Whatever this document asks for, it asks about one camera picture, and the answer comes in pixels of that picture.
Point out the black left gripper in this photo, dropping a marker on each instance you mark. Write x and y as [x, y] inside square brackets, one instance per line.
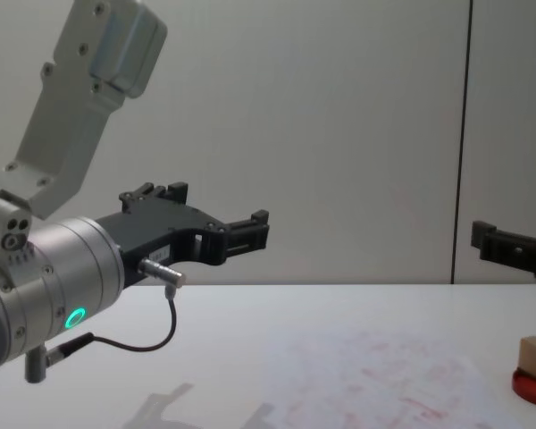
[170, 223]

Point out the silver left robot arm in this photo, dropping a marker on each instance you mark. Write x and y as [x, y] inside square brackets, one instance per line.
[71, 268]

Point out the round red ink pad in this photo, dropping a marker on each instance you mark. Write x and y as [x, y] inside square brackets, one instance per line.
[529, 389]

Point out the white paper with red marks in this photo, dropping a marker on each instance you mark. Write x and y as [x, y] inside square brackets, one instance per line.
[384, 384]

